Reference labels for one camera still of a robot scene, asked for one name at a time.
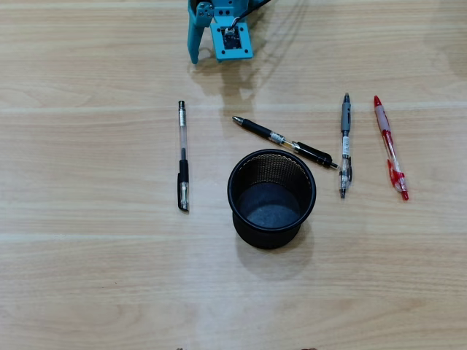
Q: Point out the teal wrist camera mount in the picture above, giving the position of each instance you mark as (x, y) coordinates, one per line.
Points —
(219, 51)

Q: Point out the grey grip clear pen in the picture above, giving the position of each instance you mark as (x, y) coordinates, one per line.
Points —
(346, 120)

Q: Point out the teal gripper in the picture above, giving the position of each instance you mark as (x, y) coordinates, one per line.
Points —
(194, 36)

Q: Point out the red retractable pen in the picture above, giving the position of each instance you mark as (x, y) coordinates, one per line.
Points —
(387, 138)

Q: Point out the black retractable pen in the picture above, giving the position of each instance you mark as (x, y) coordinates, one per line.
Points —
(255, 127)

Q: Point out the clear pen with black cap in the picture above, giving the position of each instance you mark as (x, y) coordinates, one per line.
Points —
(183, 146)

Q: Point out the black mesh pen holder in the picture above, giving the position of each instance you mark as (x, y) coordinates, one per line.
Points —
(270, 238)

